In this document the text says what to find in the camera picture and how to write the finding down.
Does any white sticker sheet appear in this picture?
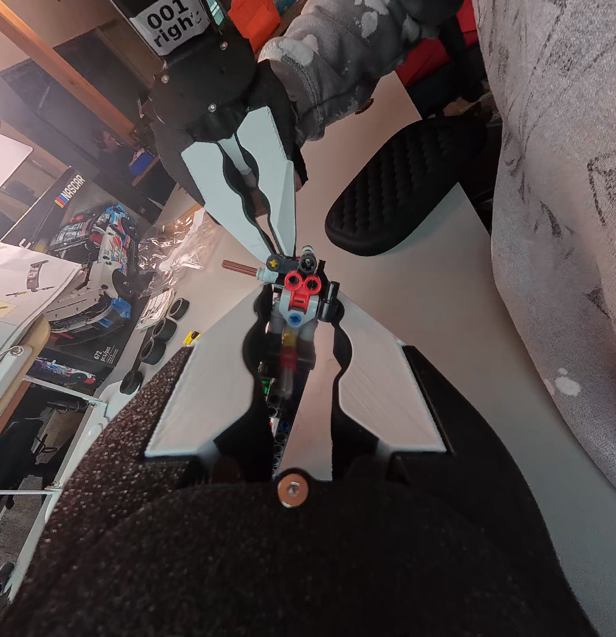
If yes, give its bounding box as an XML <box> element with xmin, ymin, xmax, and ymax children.
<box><xmin>136</xmin><ymin>289</ymin><xmax>176</xmax><ymax>332</ymax></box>

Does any black chair seat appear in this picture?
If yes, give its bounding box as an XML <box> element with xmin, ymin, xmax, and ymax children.
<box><xmin>324</xmin><ymin>117</ymin><xmax>490</xmax><ymax>258</ymax></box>

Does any clear plastic bag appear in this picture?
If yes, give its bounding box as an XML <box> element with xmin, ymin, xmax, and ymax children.
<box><xmin>138</xmin><ymin>205</ymin><xmax>225</xmax><ymax>290</ymax></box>

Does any white metal frame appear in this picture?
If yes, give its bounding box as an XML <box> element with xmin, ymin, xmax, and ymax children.
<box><xmin>0</xmin><ymin>373</ymin><xmax>112</xmax><ymax>605</ymax></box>

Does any person's right forearm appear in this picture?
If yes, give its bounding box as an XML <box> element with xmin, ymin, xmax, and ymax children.
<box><xmin>258</xmin><ymin>0</ymin><xmax>425</xmax><ymax>148</ymax></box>

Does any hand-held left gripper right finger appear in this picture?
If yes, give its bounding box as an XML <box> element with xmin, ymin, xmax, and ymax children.
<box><xmin>330</xmin><ymin>291</ymin><xmax>448</xmax><ymax>481</ymax></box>

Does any white instruction booklet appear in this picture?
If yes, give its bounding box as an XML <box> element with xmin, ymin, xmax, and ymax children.
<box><xmin>0</xmin><ymin>239</ymin><xmax>83</xmax><ymax>360</ymax></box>

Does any wooden shelf beam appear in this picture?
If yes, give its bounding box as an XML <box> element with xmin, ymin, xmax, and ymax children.
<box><xmin>0</xmin><ymin>0</ymin><xmax>140</xmax><ymax>146</ymax></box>

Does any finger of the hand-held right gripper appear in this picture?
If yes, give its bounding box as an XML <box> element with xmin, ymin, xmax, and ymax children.
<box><xmin>180</xmin><ymin>139</ymin><xmax>275</xmax><ymax>260</ymax></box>
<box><xmin>235</xmin><ymin>106</ymin><xmax>297</xmax><ymax>255</ymax></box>

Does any orange box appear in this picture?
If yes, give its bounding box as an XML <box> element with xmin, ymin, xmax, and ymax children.
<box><xmin>228</xmin><ymin>0</ymin><xmax>282</xmax><ymax>46</ymax></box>

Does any white desk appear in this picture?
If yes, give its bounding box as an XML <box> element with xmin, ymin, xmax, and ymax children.
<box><xmin>96</xmin><ymin>75</ymin><xmax>609</xmax><ymax>503</ymax></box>

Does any black toy car box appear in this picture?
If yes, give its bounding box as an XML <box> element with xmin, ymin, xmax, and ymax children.
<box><xmin>0</xmin><ymin>167</ymin><xmax>162</xmax><ymax>394</ymax></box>

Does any brown toy axle piece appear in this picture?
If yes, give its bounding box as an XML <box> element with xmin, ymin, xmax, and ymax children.
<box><xmin>221</xmin><ymin>254</ymin><xmax>289</xmax><ymax>282</ymax></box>

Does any wooden board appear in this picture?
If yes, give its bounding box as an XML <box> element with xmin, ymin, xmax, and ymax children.
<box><xmin>0</xmin><ymin>314</ymin><xmax>51</xmax><ymax>449</ymax></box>

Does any toy brick car chassis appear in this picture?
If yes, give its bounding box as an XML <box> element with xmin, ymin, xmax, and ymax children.
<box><xmin>258</xmin><ymin>244</ymin><xmax>343</xmax><ymax>478</ymax></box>

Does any white flat panel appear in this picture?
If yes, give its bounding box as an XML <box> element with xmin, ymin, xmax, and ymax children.
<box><xmin>0</xmin><ymin>130</ymin><xmax>35</xmax><ymax>201</ymax></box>

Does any person's grey patterned top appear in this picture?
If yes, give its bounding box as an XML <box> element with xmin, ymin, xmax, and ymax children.
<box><xmin>471</xmin><ymin>0</ymin><xmax>616</xmax><ymax>501</ymax></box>

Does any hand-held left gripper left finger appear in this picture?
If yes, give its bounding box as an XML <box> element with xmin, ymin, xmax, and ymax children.
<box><xmin>144</xmin><ymin>286</ymin><xmax>276</xmax><ymax>481</ymax></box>

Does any red box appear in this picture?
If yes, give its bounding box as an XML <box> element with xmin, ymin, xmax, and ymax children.
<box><xmin>395</xmin><ymin>27</ymin><xmax>481</xmax><ymax>88</ymax></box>

